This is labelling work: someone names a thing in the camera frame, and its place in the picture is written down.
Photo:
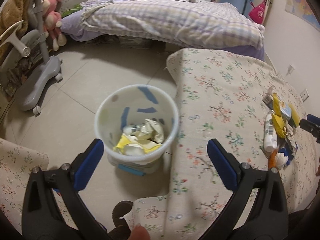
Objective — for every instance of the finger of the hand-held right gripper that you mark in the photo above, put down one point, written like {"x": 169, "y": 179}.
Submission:
{"x": 311, "y": 127}

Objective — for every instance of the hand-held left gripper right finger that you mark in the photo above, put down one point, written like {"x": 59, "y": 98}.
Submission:
{"x": 222, "y": 165}

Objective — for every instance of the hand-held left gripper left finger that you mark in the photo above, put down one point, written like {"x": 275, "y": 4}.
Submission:
{"x": 90, "y": 165}

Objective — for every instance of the silver blue wrapper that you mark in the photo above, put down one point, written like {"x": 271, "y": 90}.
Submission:
{"x": 291, "y": 145}

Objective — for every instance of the light blue milk carton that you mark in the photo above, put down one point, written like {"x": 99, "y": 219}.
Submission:
{"x": 286, "y": 111}

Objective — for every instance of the white plastic bottle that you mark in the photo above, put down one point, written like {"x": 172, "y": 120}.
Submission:
{"x": 270, "y": 135}

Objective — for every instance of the yellow white wrapper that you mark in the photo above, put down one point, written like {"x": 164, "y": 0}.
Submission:
{"x": 130, "y": 147}

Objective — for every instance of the white tissue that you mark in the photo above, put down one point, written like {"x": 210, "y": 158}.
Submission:
{"x": 281, "y": 158}

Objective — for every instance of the orange wrapper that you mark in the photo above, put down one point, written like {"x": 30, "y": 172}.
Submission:
{"x": 272, "y": 158}

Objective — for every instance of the grey small packet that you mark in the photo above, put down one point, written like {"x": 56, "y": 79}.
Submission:
{"x": 268, "y": 101}

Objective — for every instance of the white plastic trash bin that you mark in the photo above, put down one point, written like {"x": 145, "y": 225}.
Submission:
{"x": 110, "y": 115}

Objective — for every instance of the white paper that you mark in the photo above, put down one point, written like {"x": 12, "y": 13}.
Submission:
{"x": 152, "y": 130}

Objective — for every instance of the person's left hand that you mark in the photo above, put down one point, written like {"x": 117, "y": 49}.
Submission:
{"x": 138, "y": 233}

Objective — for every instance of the dark brown curved object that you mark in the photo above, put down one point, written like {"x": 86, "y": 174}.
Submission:
{"x": 121, "y": 215}

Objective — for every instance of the floral tablecloth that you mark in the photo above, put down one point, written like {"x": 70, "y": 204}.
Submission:
{"x": 220, "y": 100}

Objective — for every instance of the floral fabric cover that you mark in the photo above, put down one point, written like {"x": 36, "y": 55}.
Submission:
{"x": 17, "y": 165}

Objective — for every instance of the grey study chair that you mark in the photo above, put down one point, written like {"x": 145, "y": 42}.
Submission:
{"x": 37, "y": 80}

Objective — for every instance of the pink bag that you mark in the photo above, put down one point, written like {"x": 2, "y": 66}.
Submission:
{"x": 257, "y": 13}

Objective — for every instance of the boxes under bed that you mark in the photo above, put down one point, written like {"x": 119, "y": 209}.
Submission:
{"x": 135, "y": 42}

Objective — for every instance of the pink plush monkey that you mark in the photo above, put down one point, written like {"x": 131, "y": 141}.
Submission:
{"x": 53, "y": 17}

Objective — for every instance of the plaid quilt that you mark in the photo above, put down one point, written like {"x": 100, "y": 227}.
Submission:
{"x": 170, "y": 17}

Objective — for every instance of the green plush toy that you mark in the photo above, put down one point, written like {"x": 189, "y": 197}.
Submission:
{"x": 73, "y": 8}

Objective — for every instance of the brown fuzzy blanket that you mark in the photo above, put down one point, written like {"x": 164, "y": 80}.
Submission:
{"x": 15, "y": 2}

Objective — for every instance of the white wall switch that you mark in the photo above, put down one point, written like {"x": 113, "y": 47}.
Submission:
{"x": 305, "y": 95}

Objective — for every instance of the white wall outlet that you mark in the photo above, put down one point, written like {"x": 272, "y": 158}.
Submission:
{"x": 290, "y": 69}

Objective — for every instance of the wall map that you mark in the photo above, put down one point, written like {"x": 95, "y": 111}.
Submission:
{"x": 302, "y": 0}

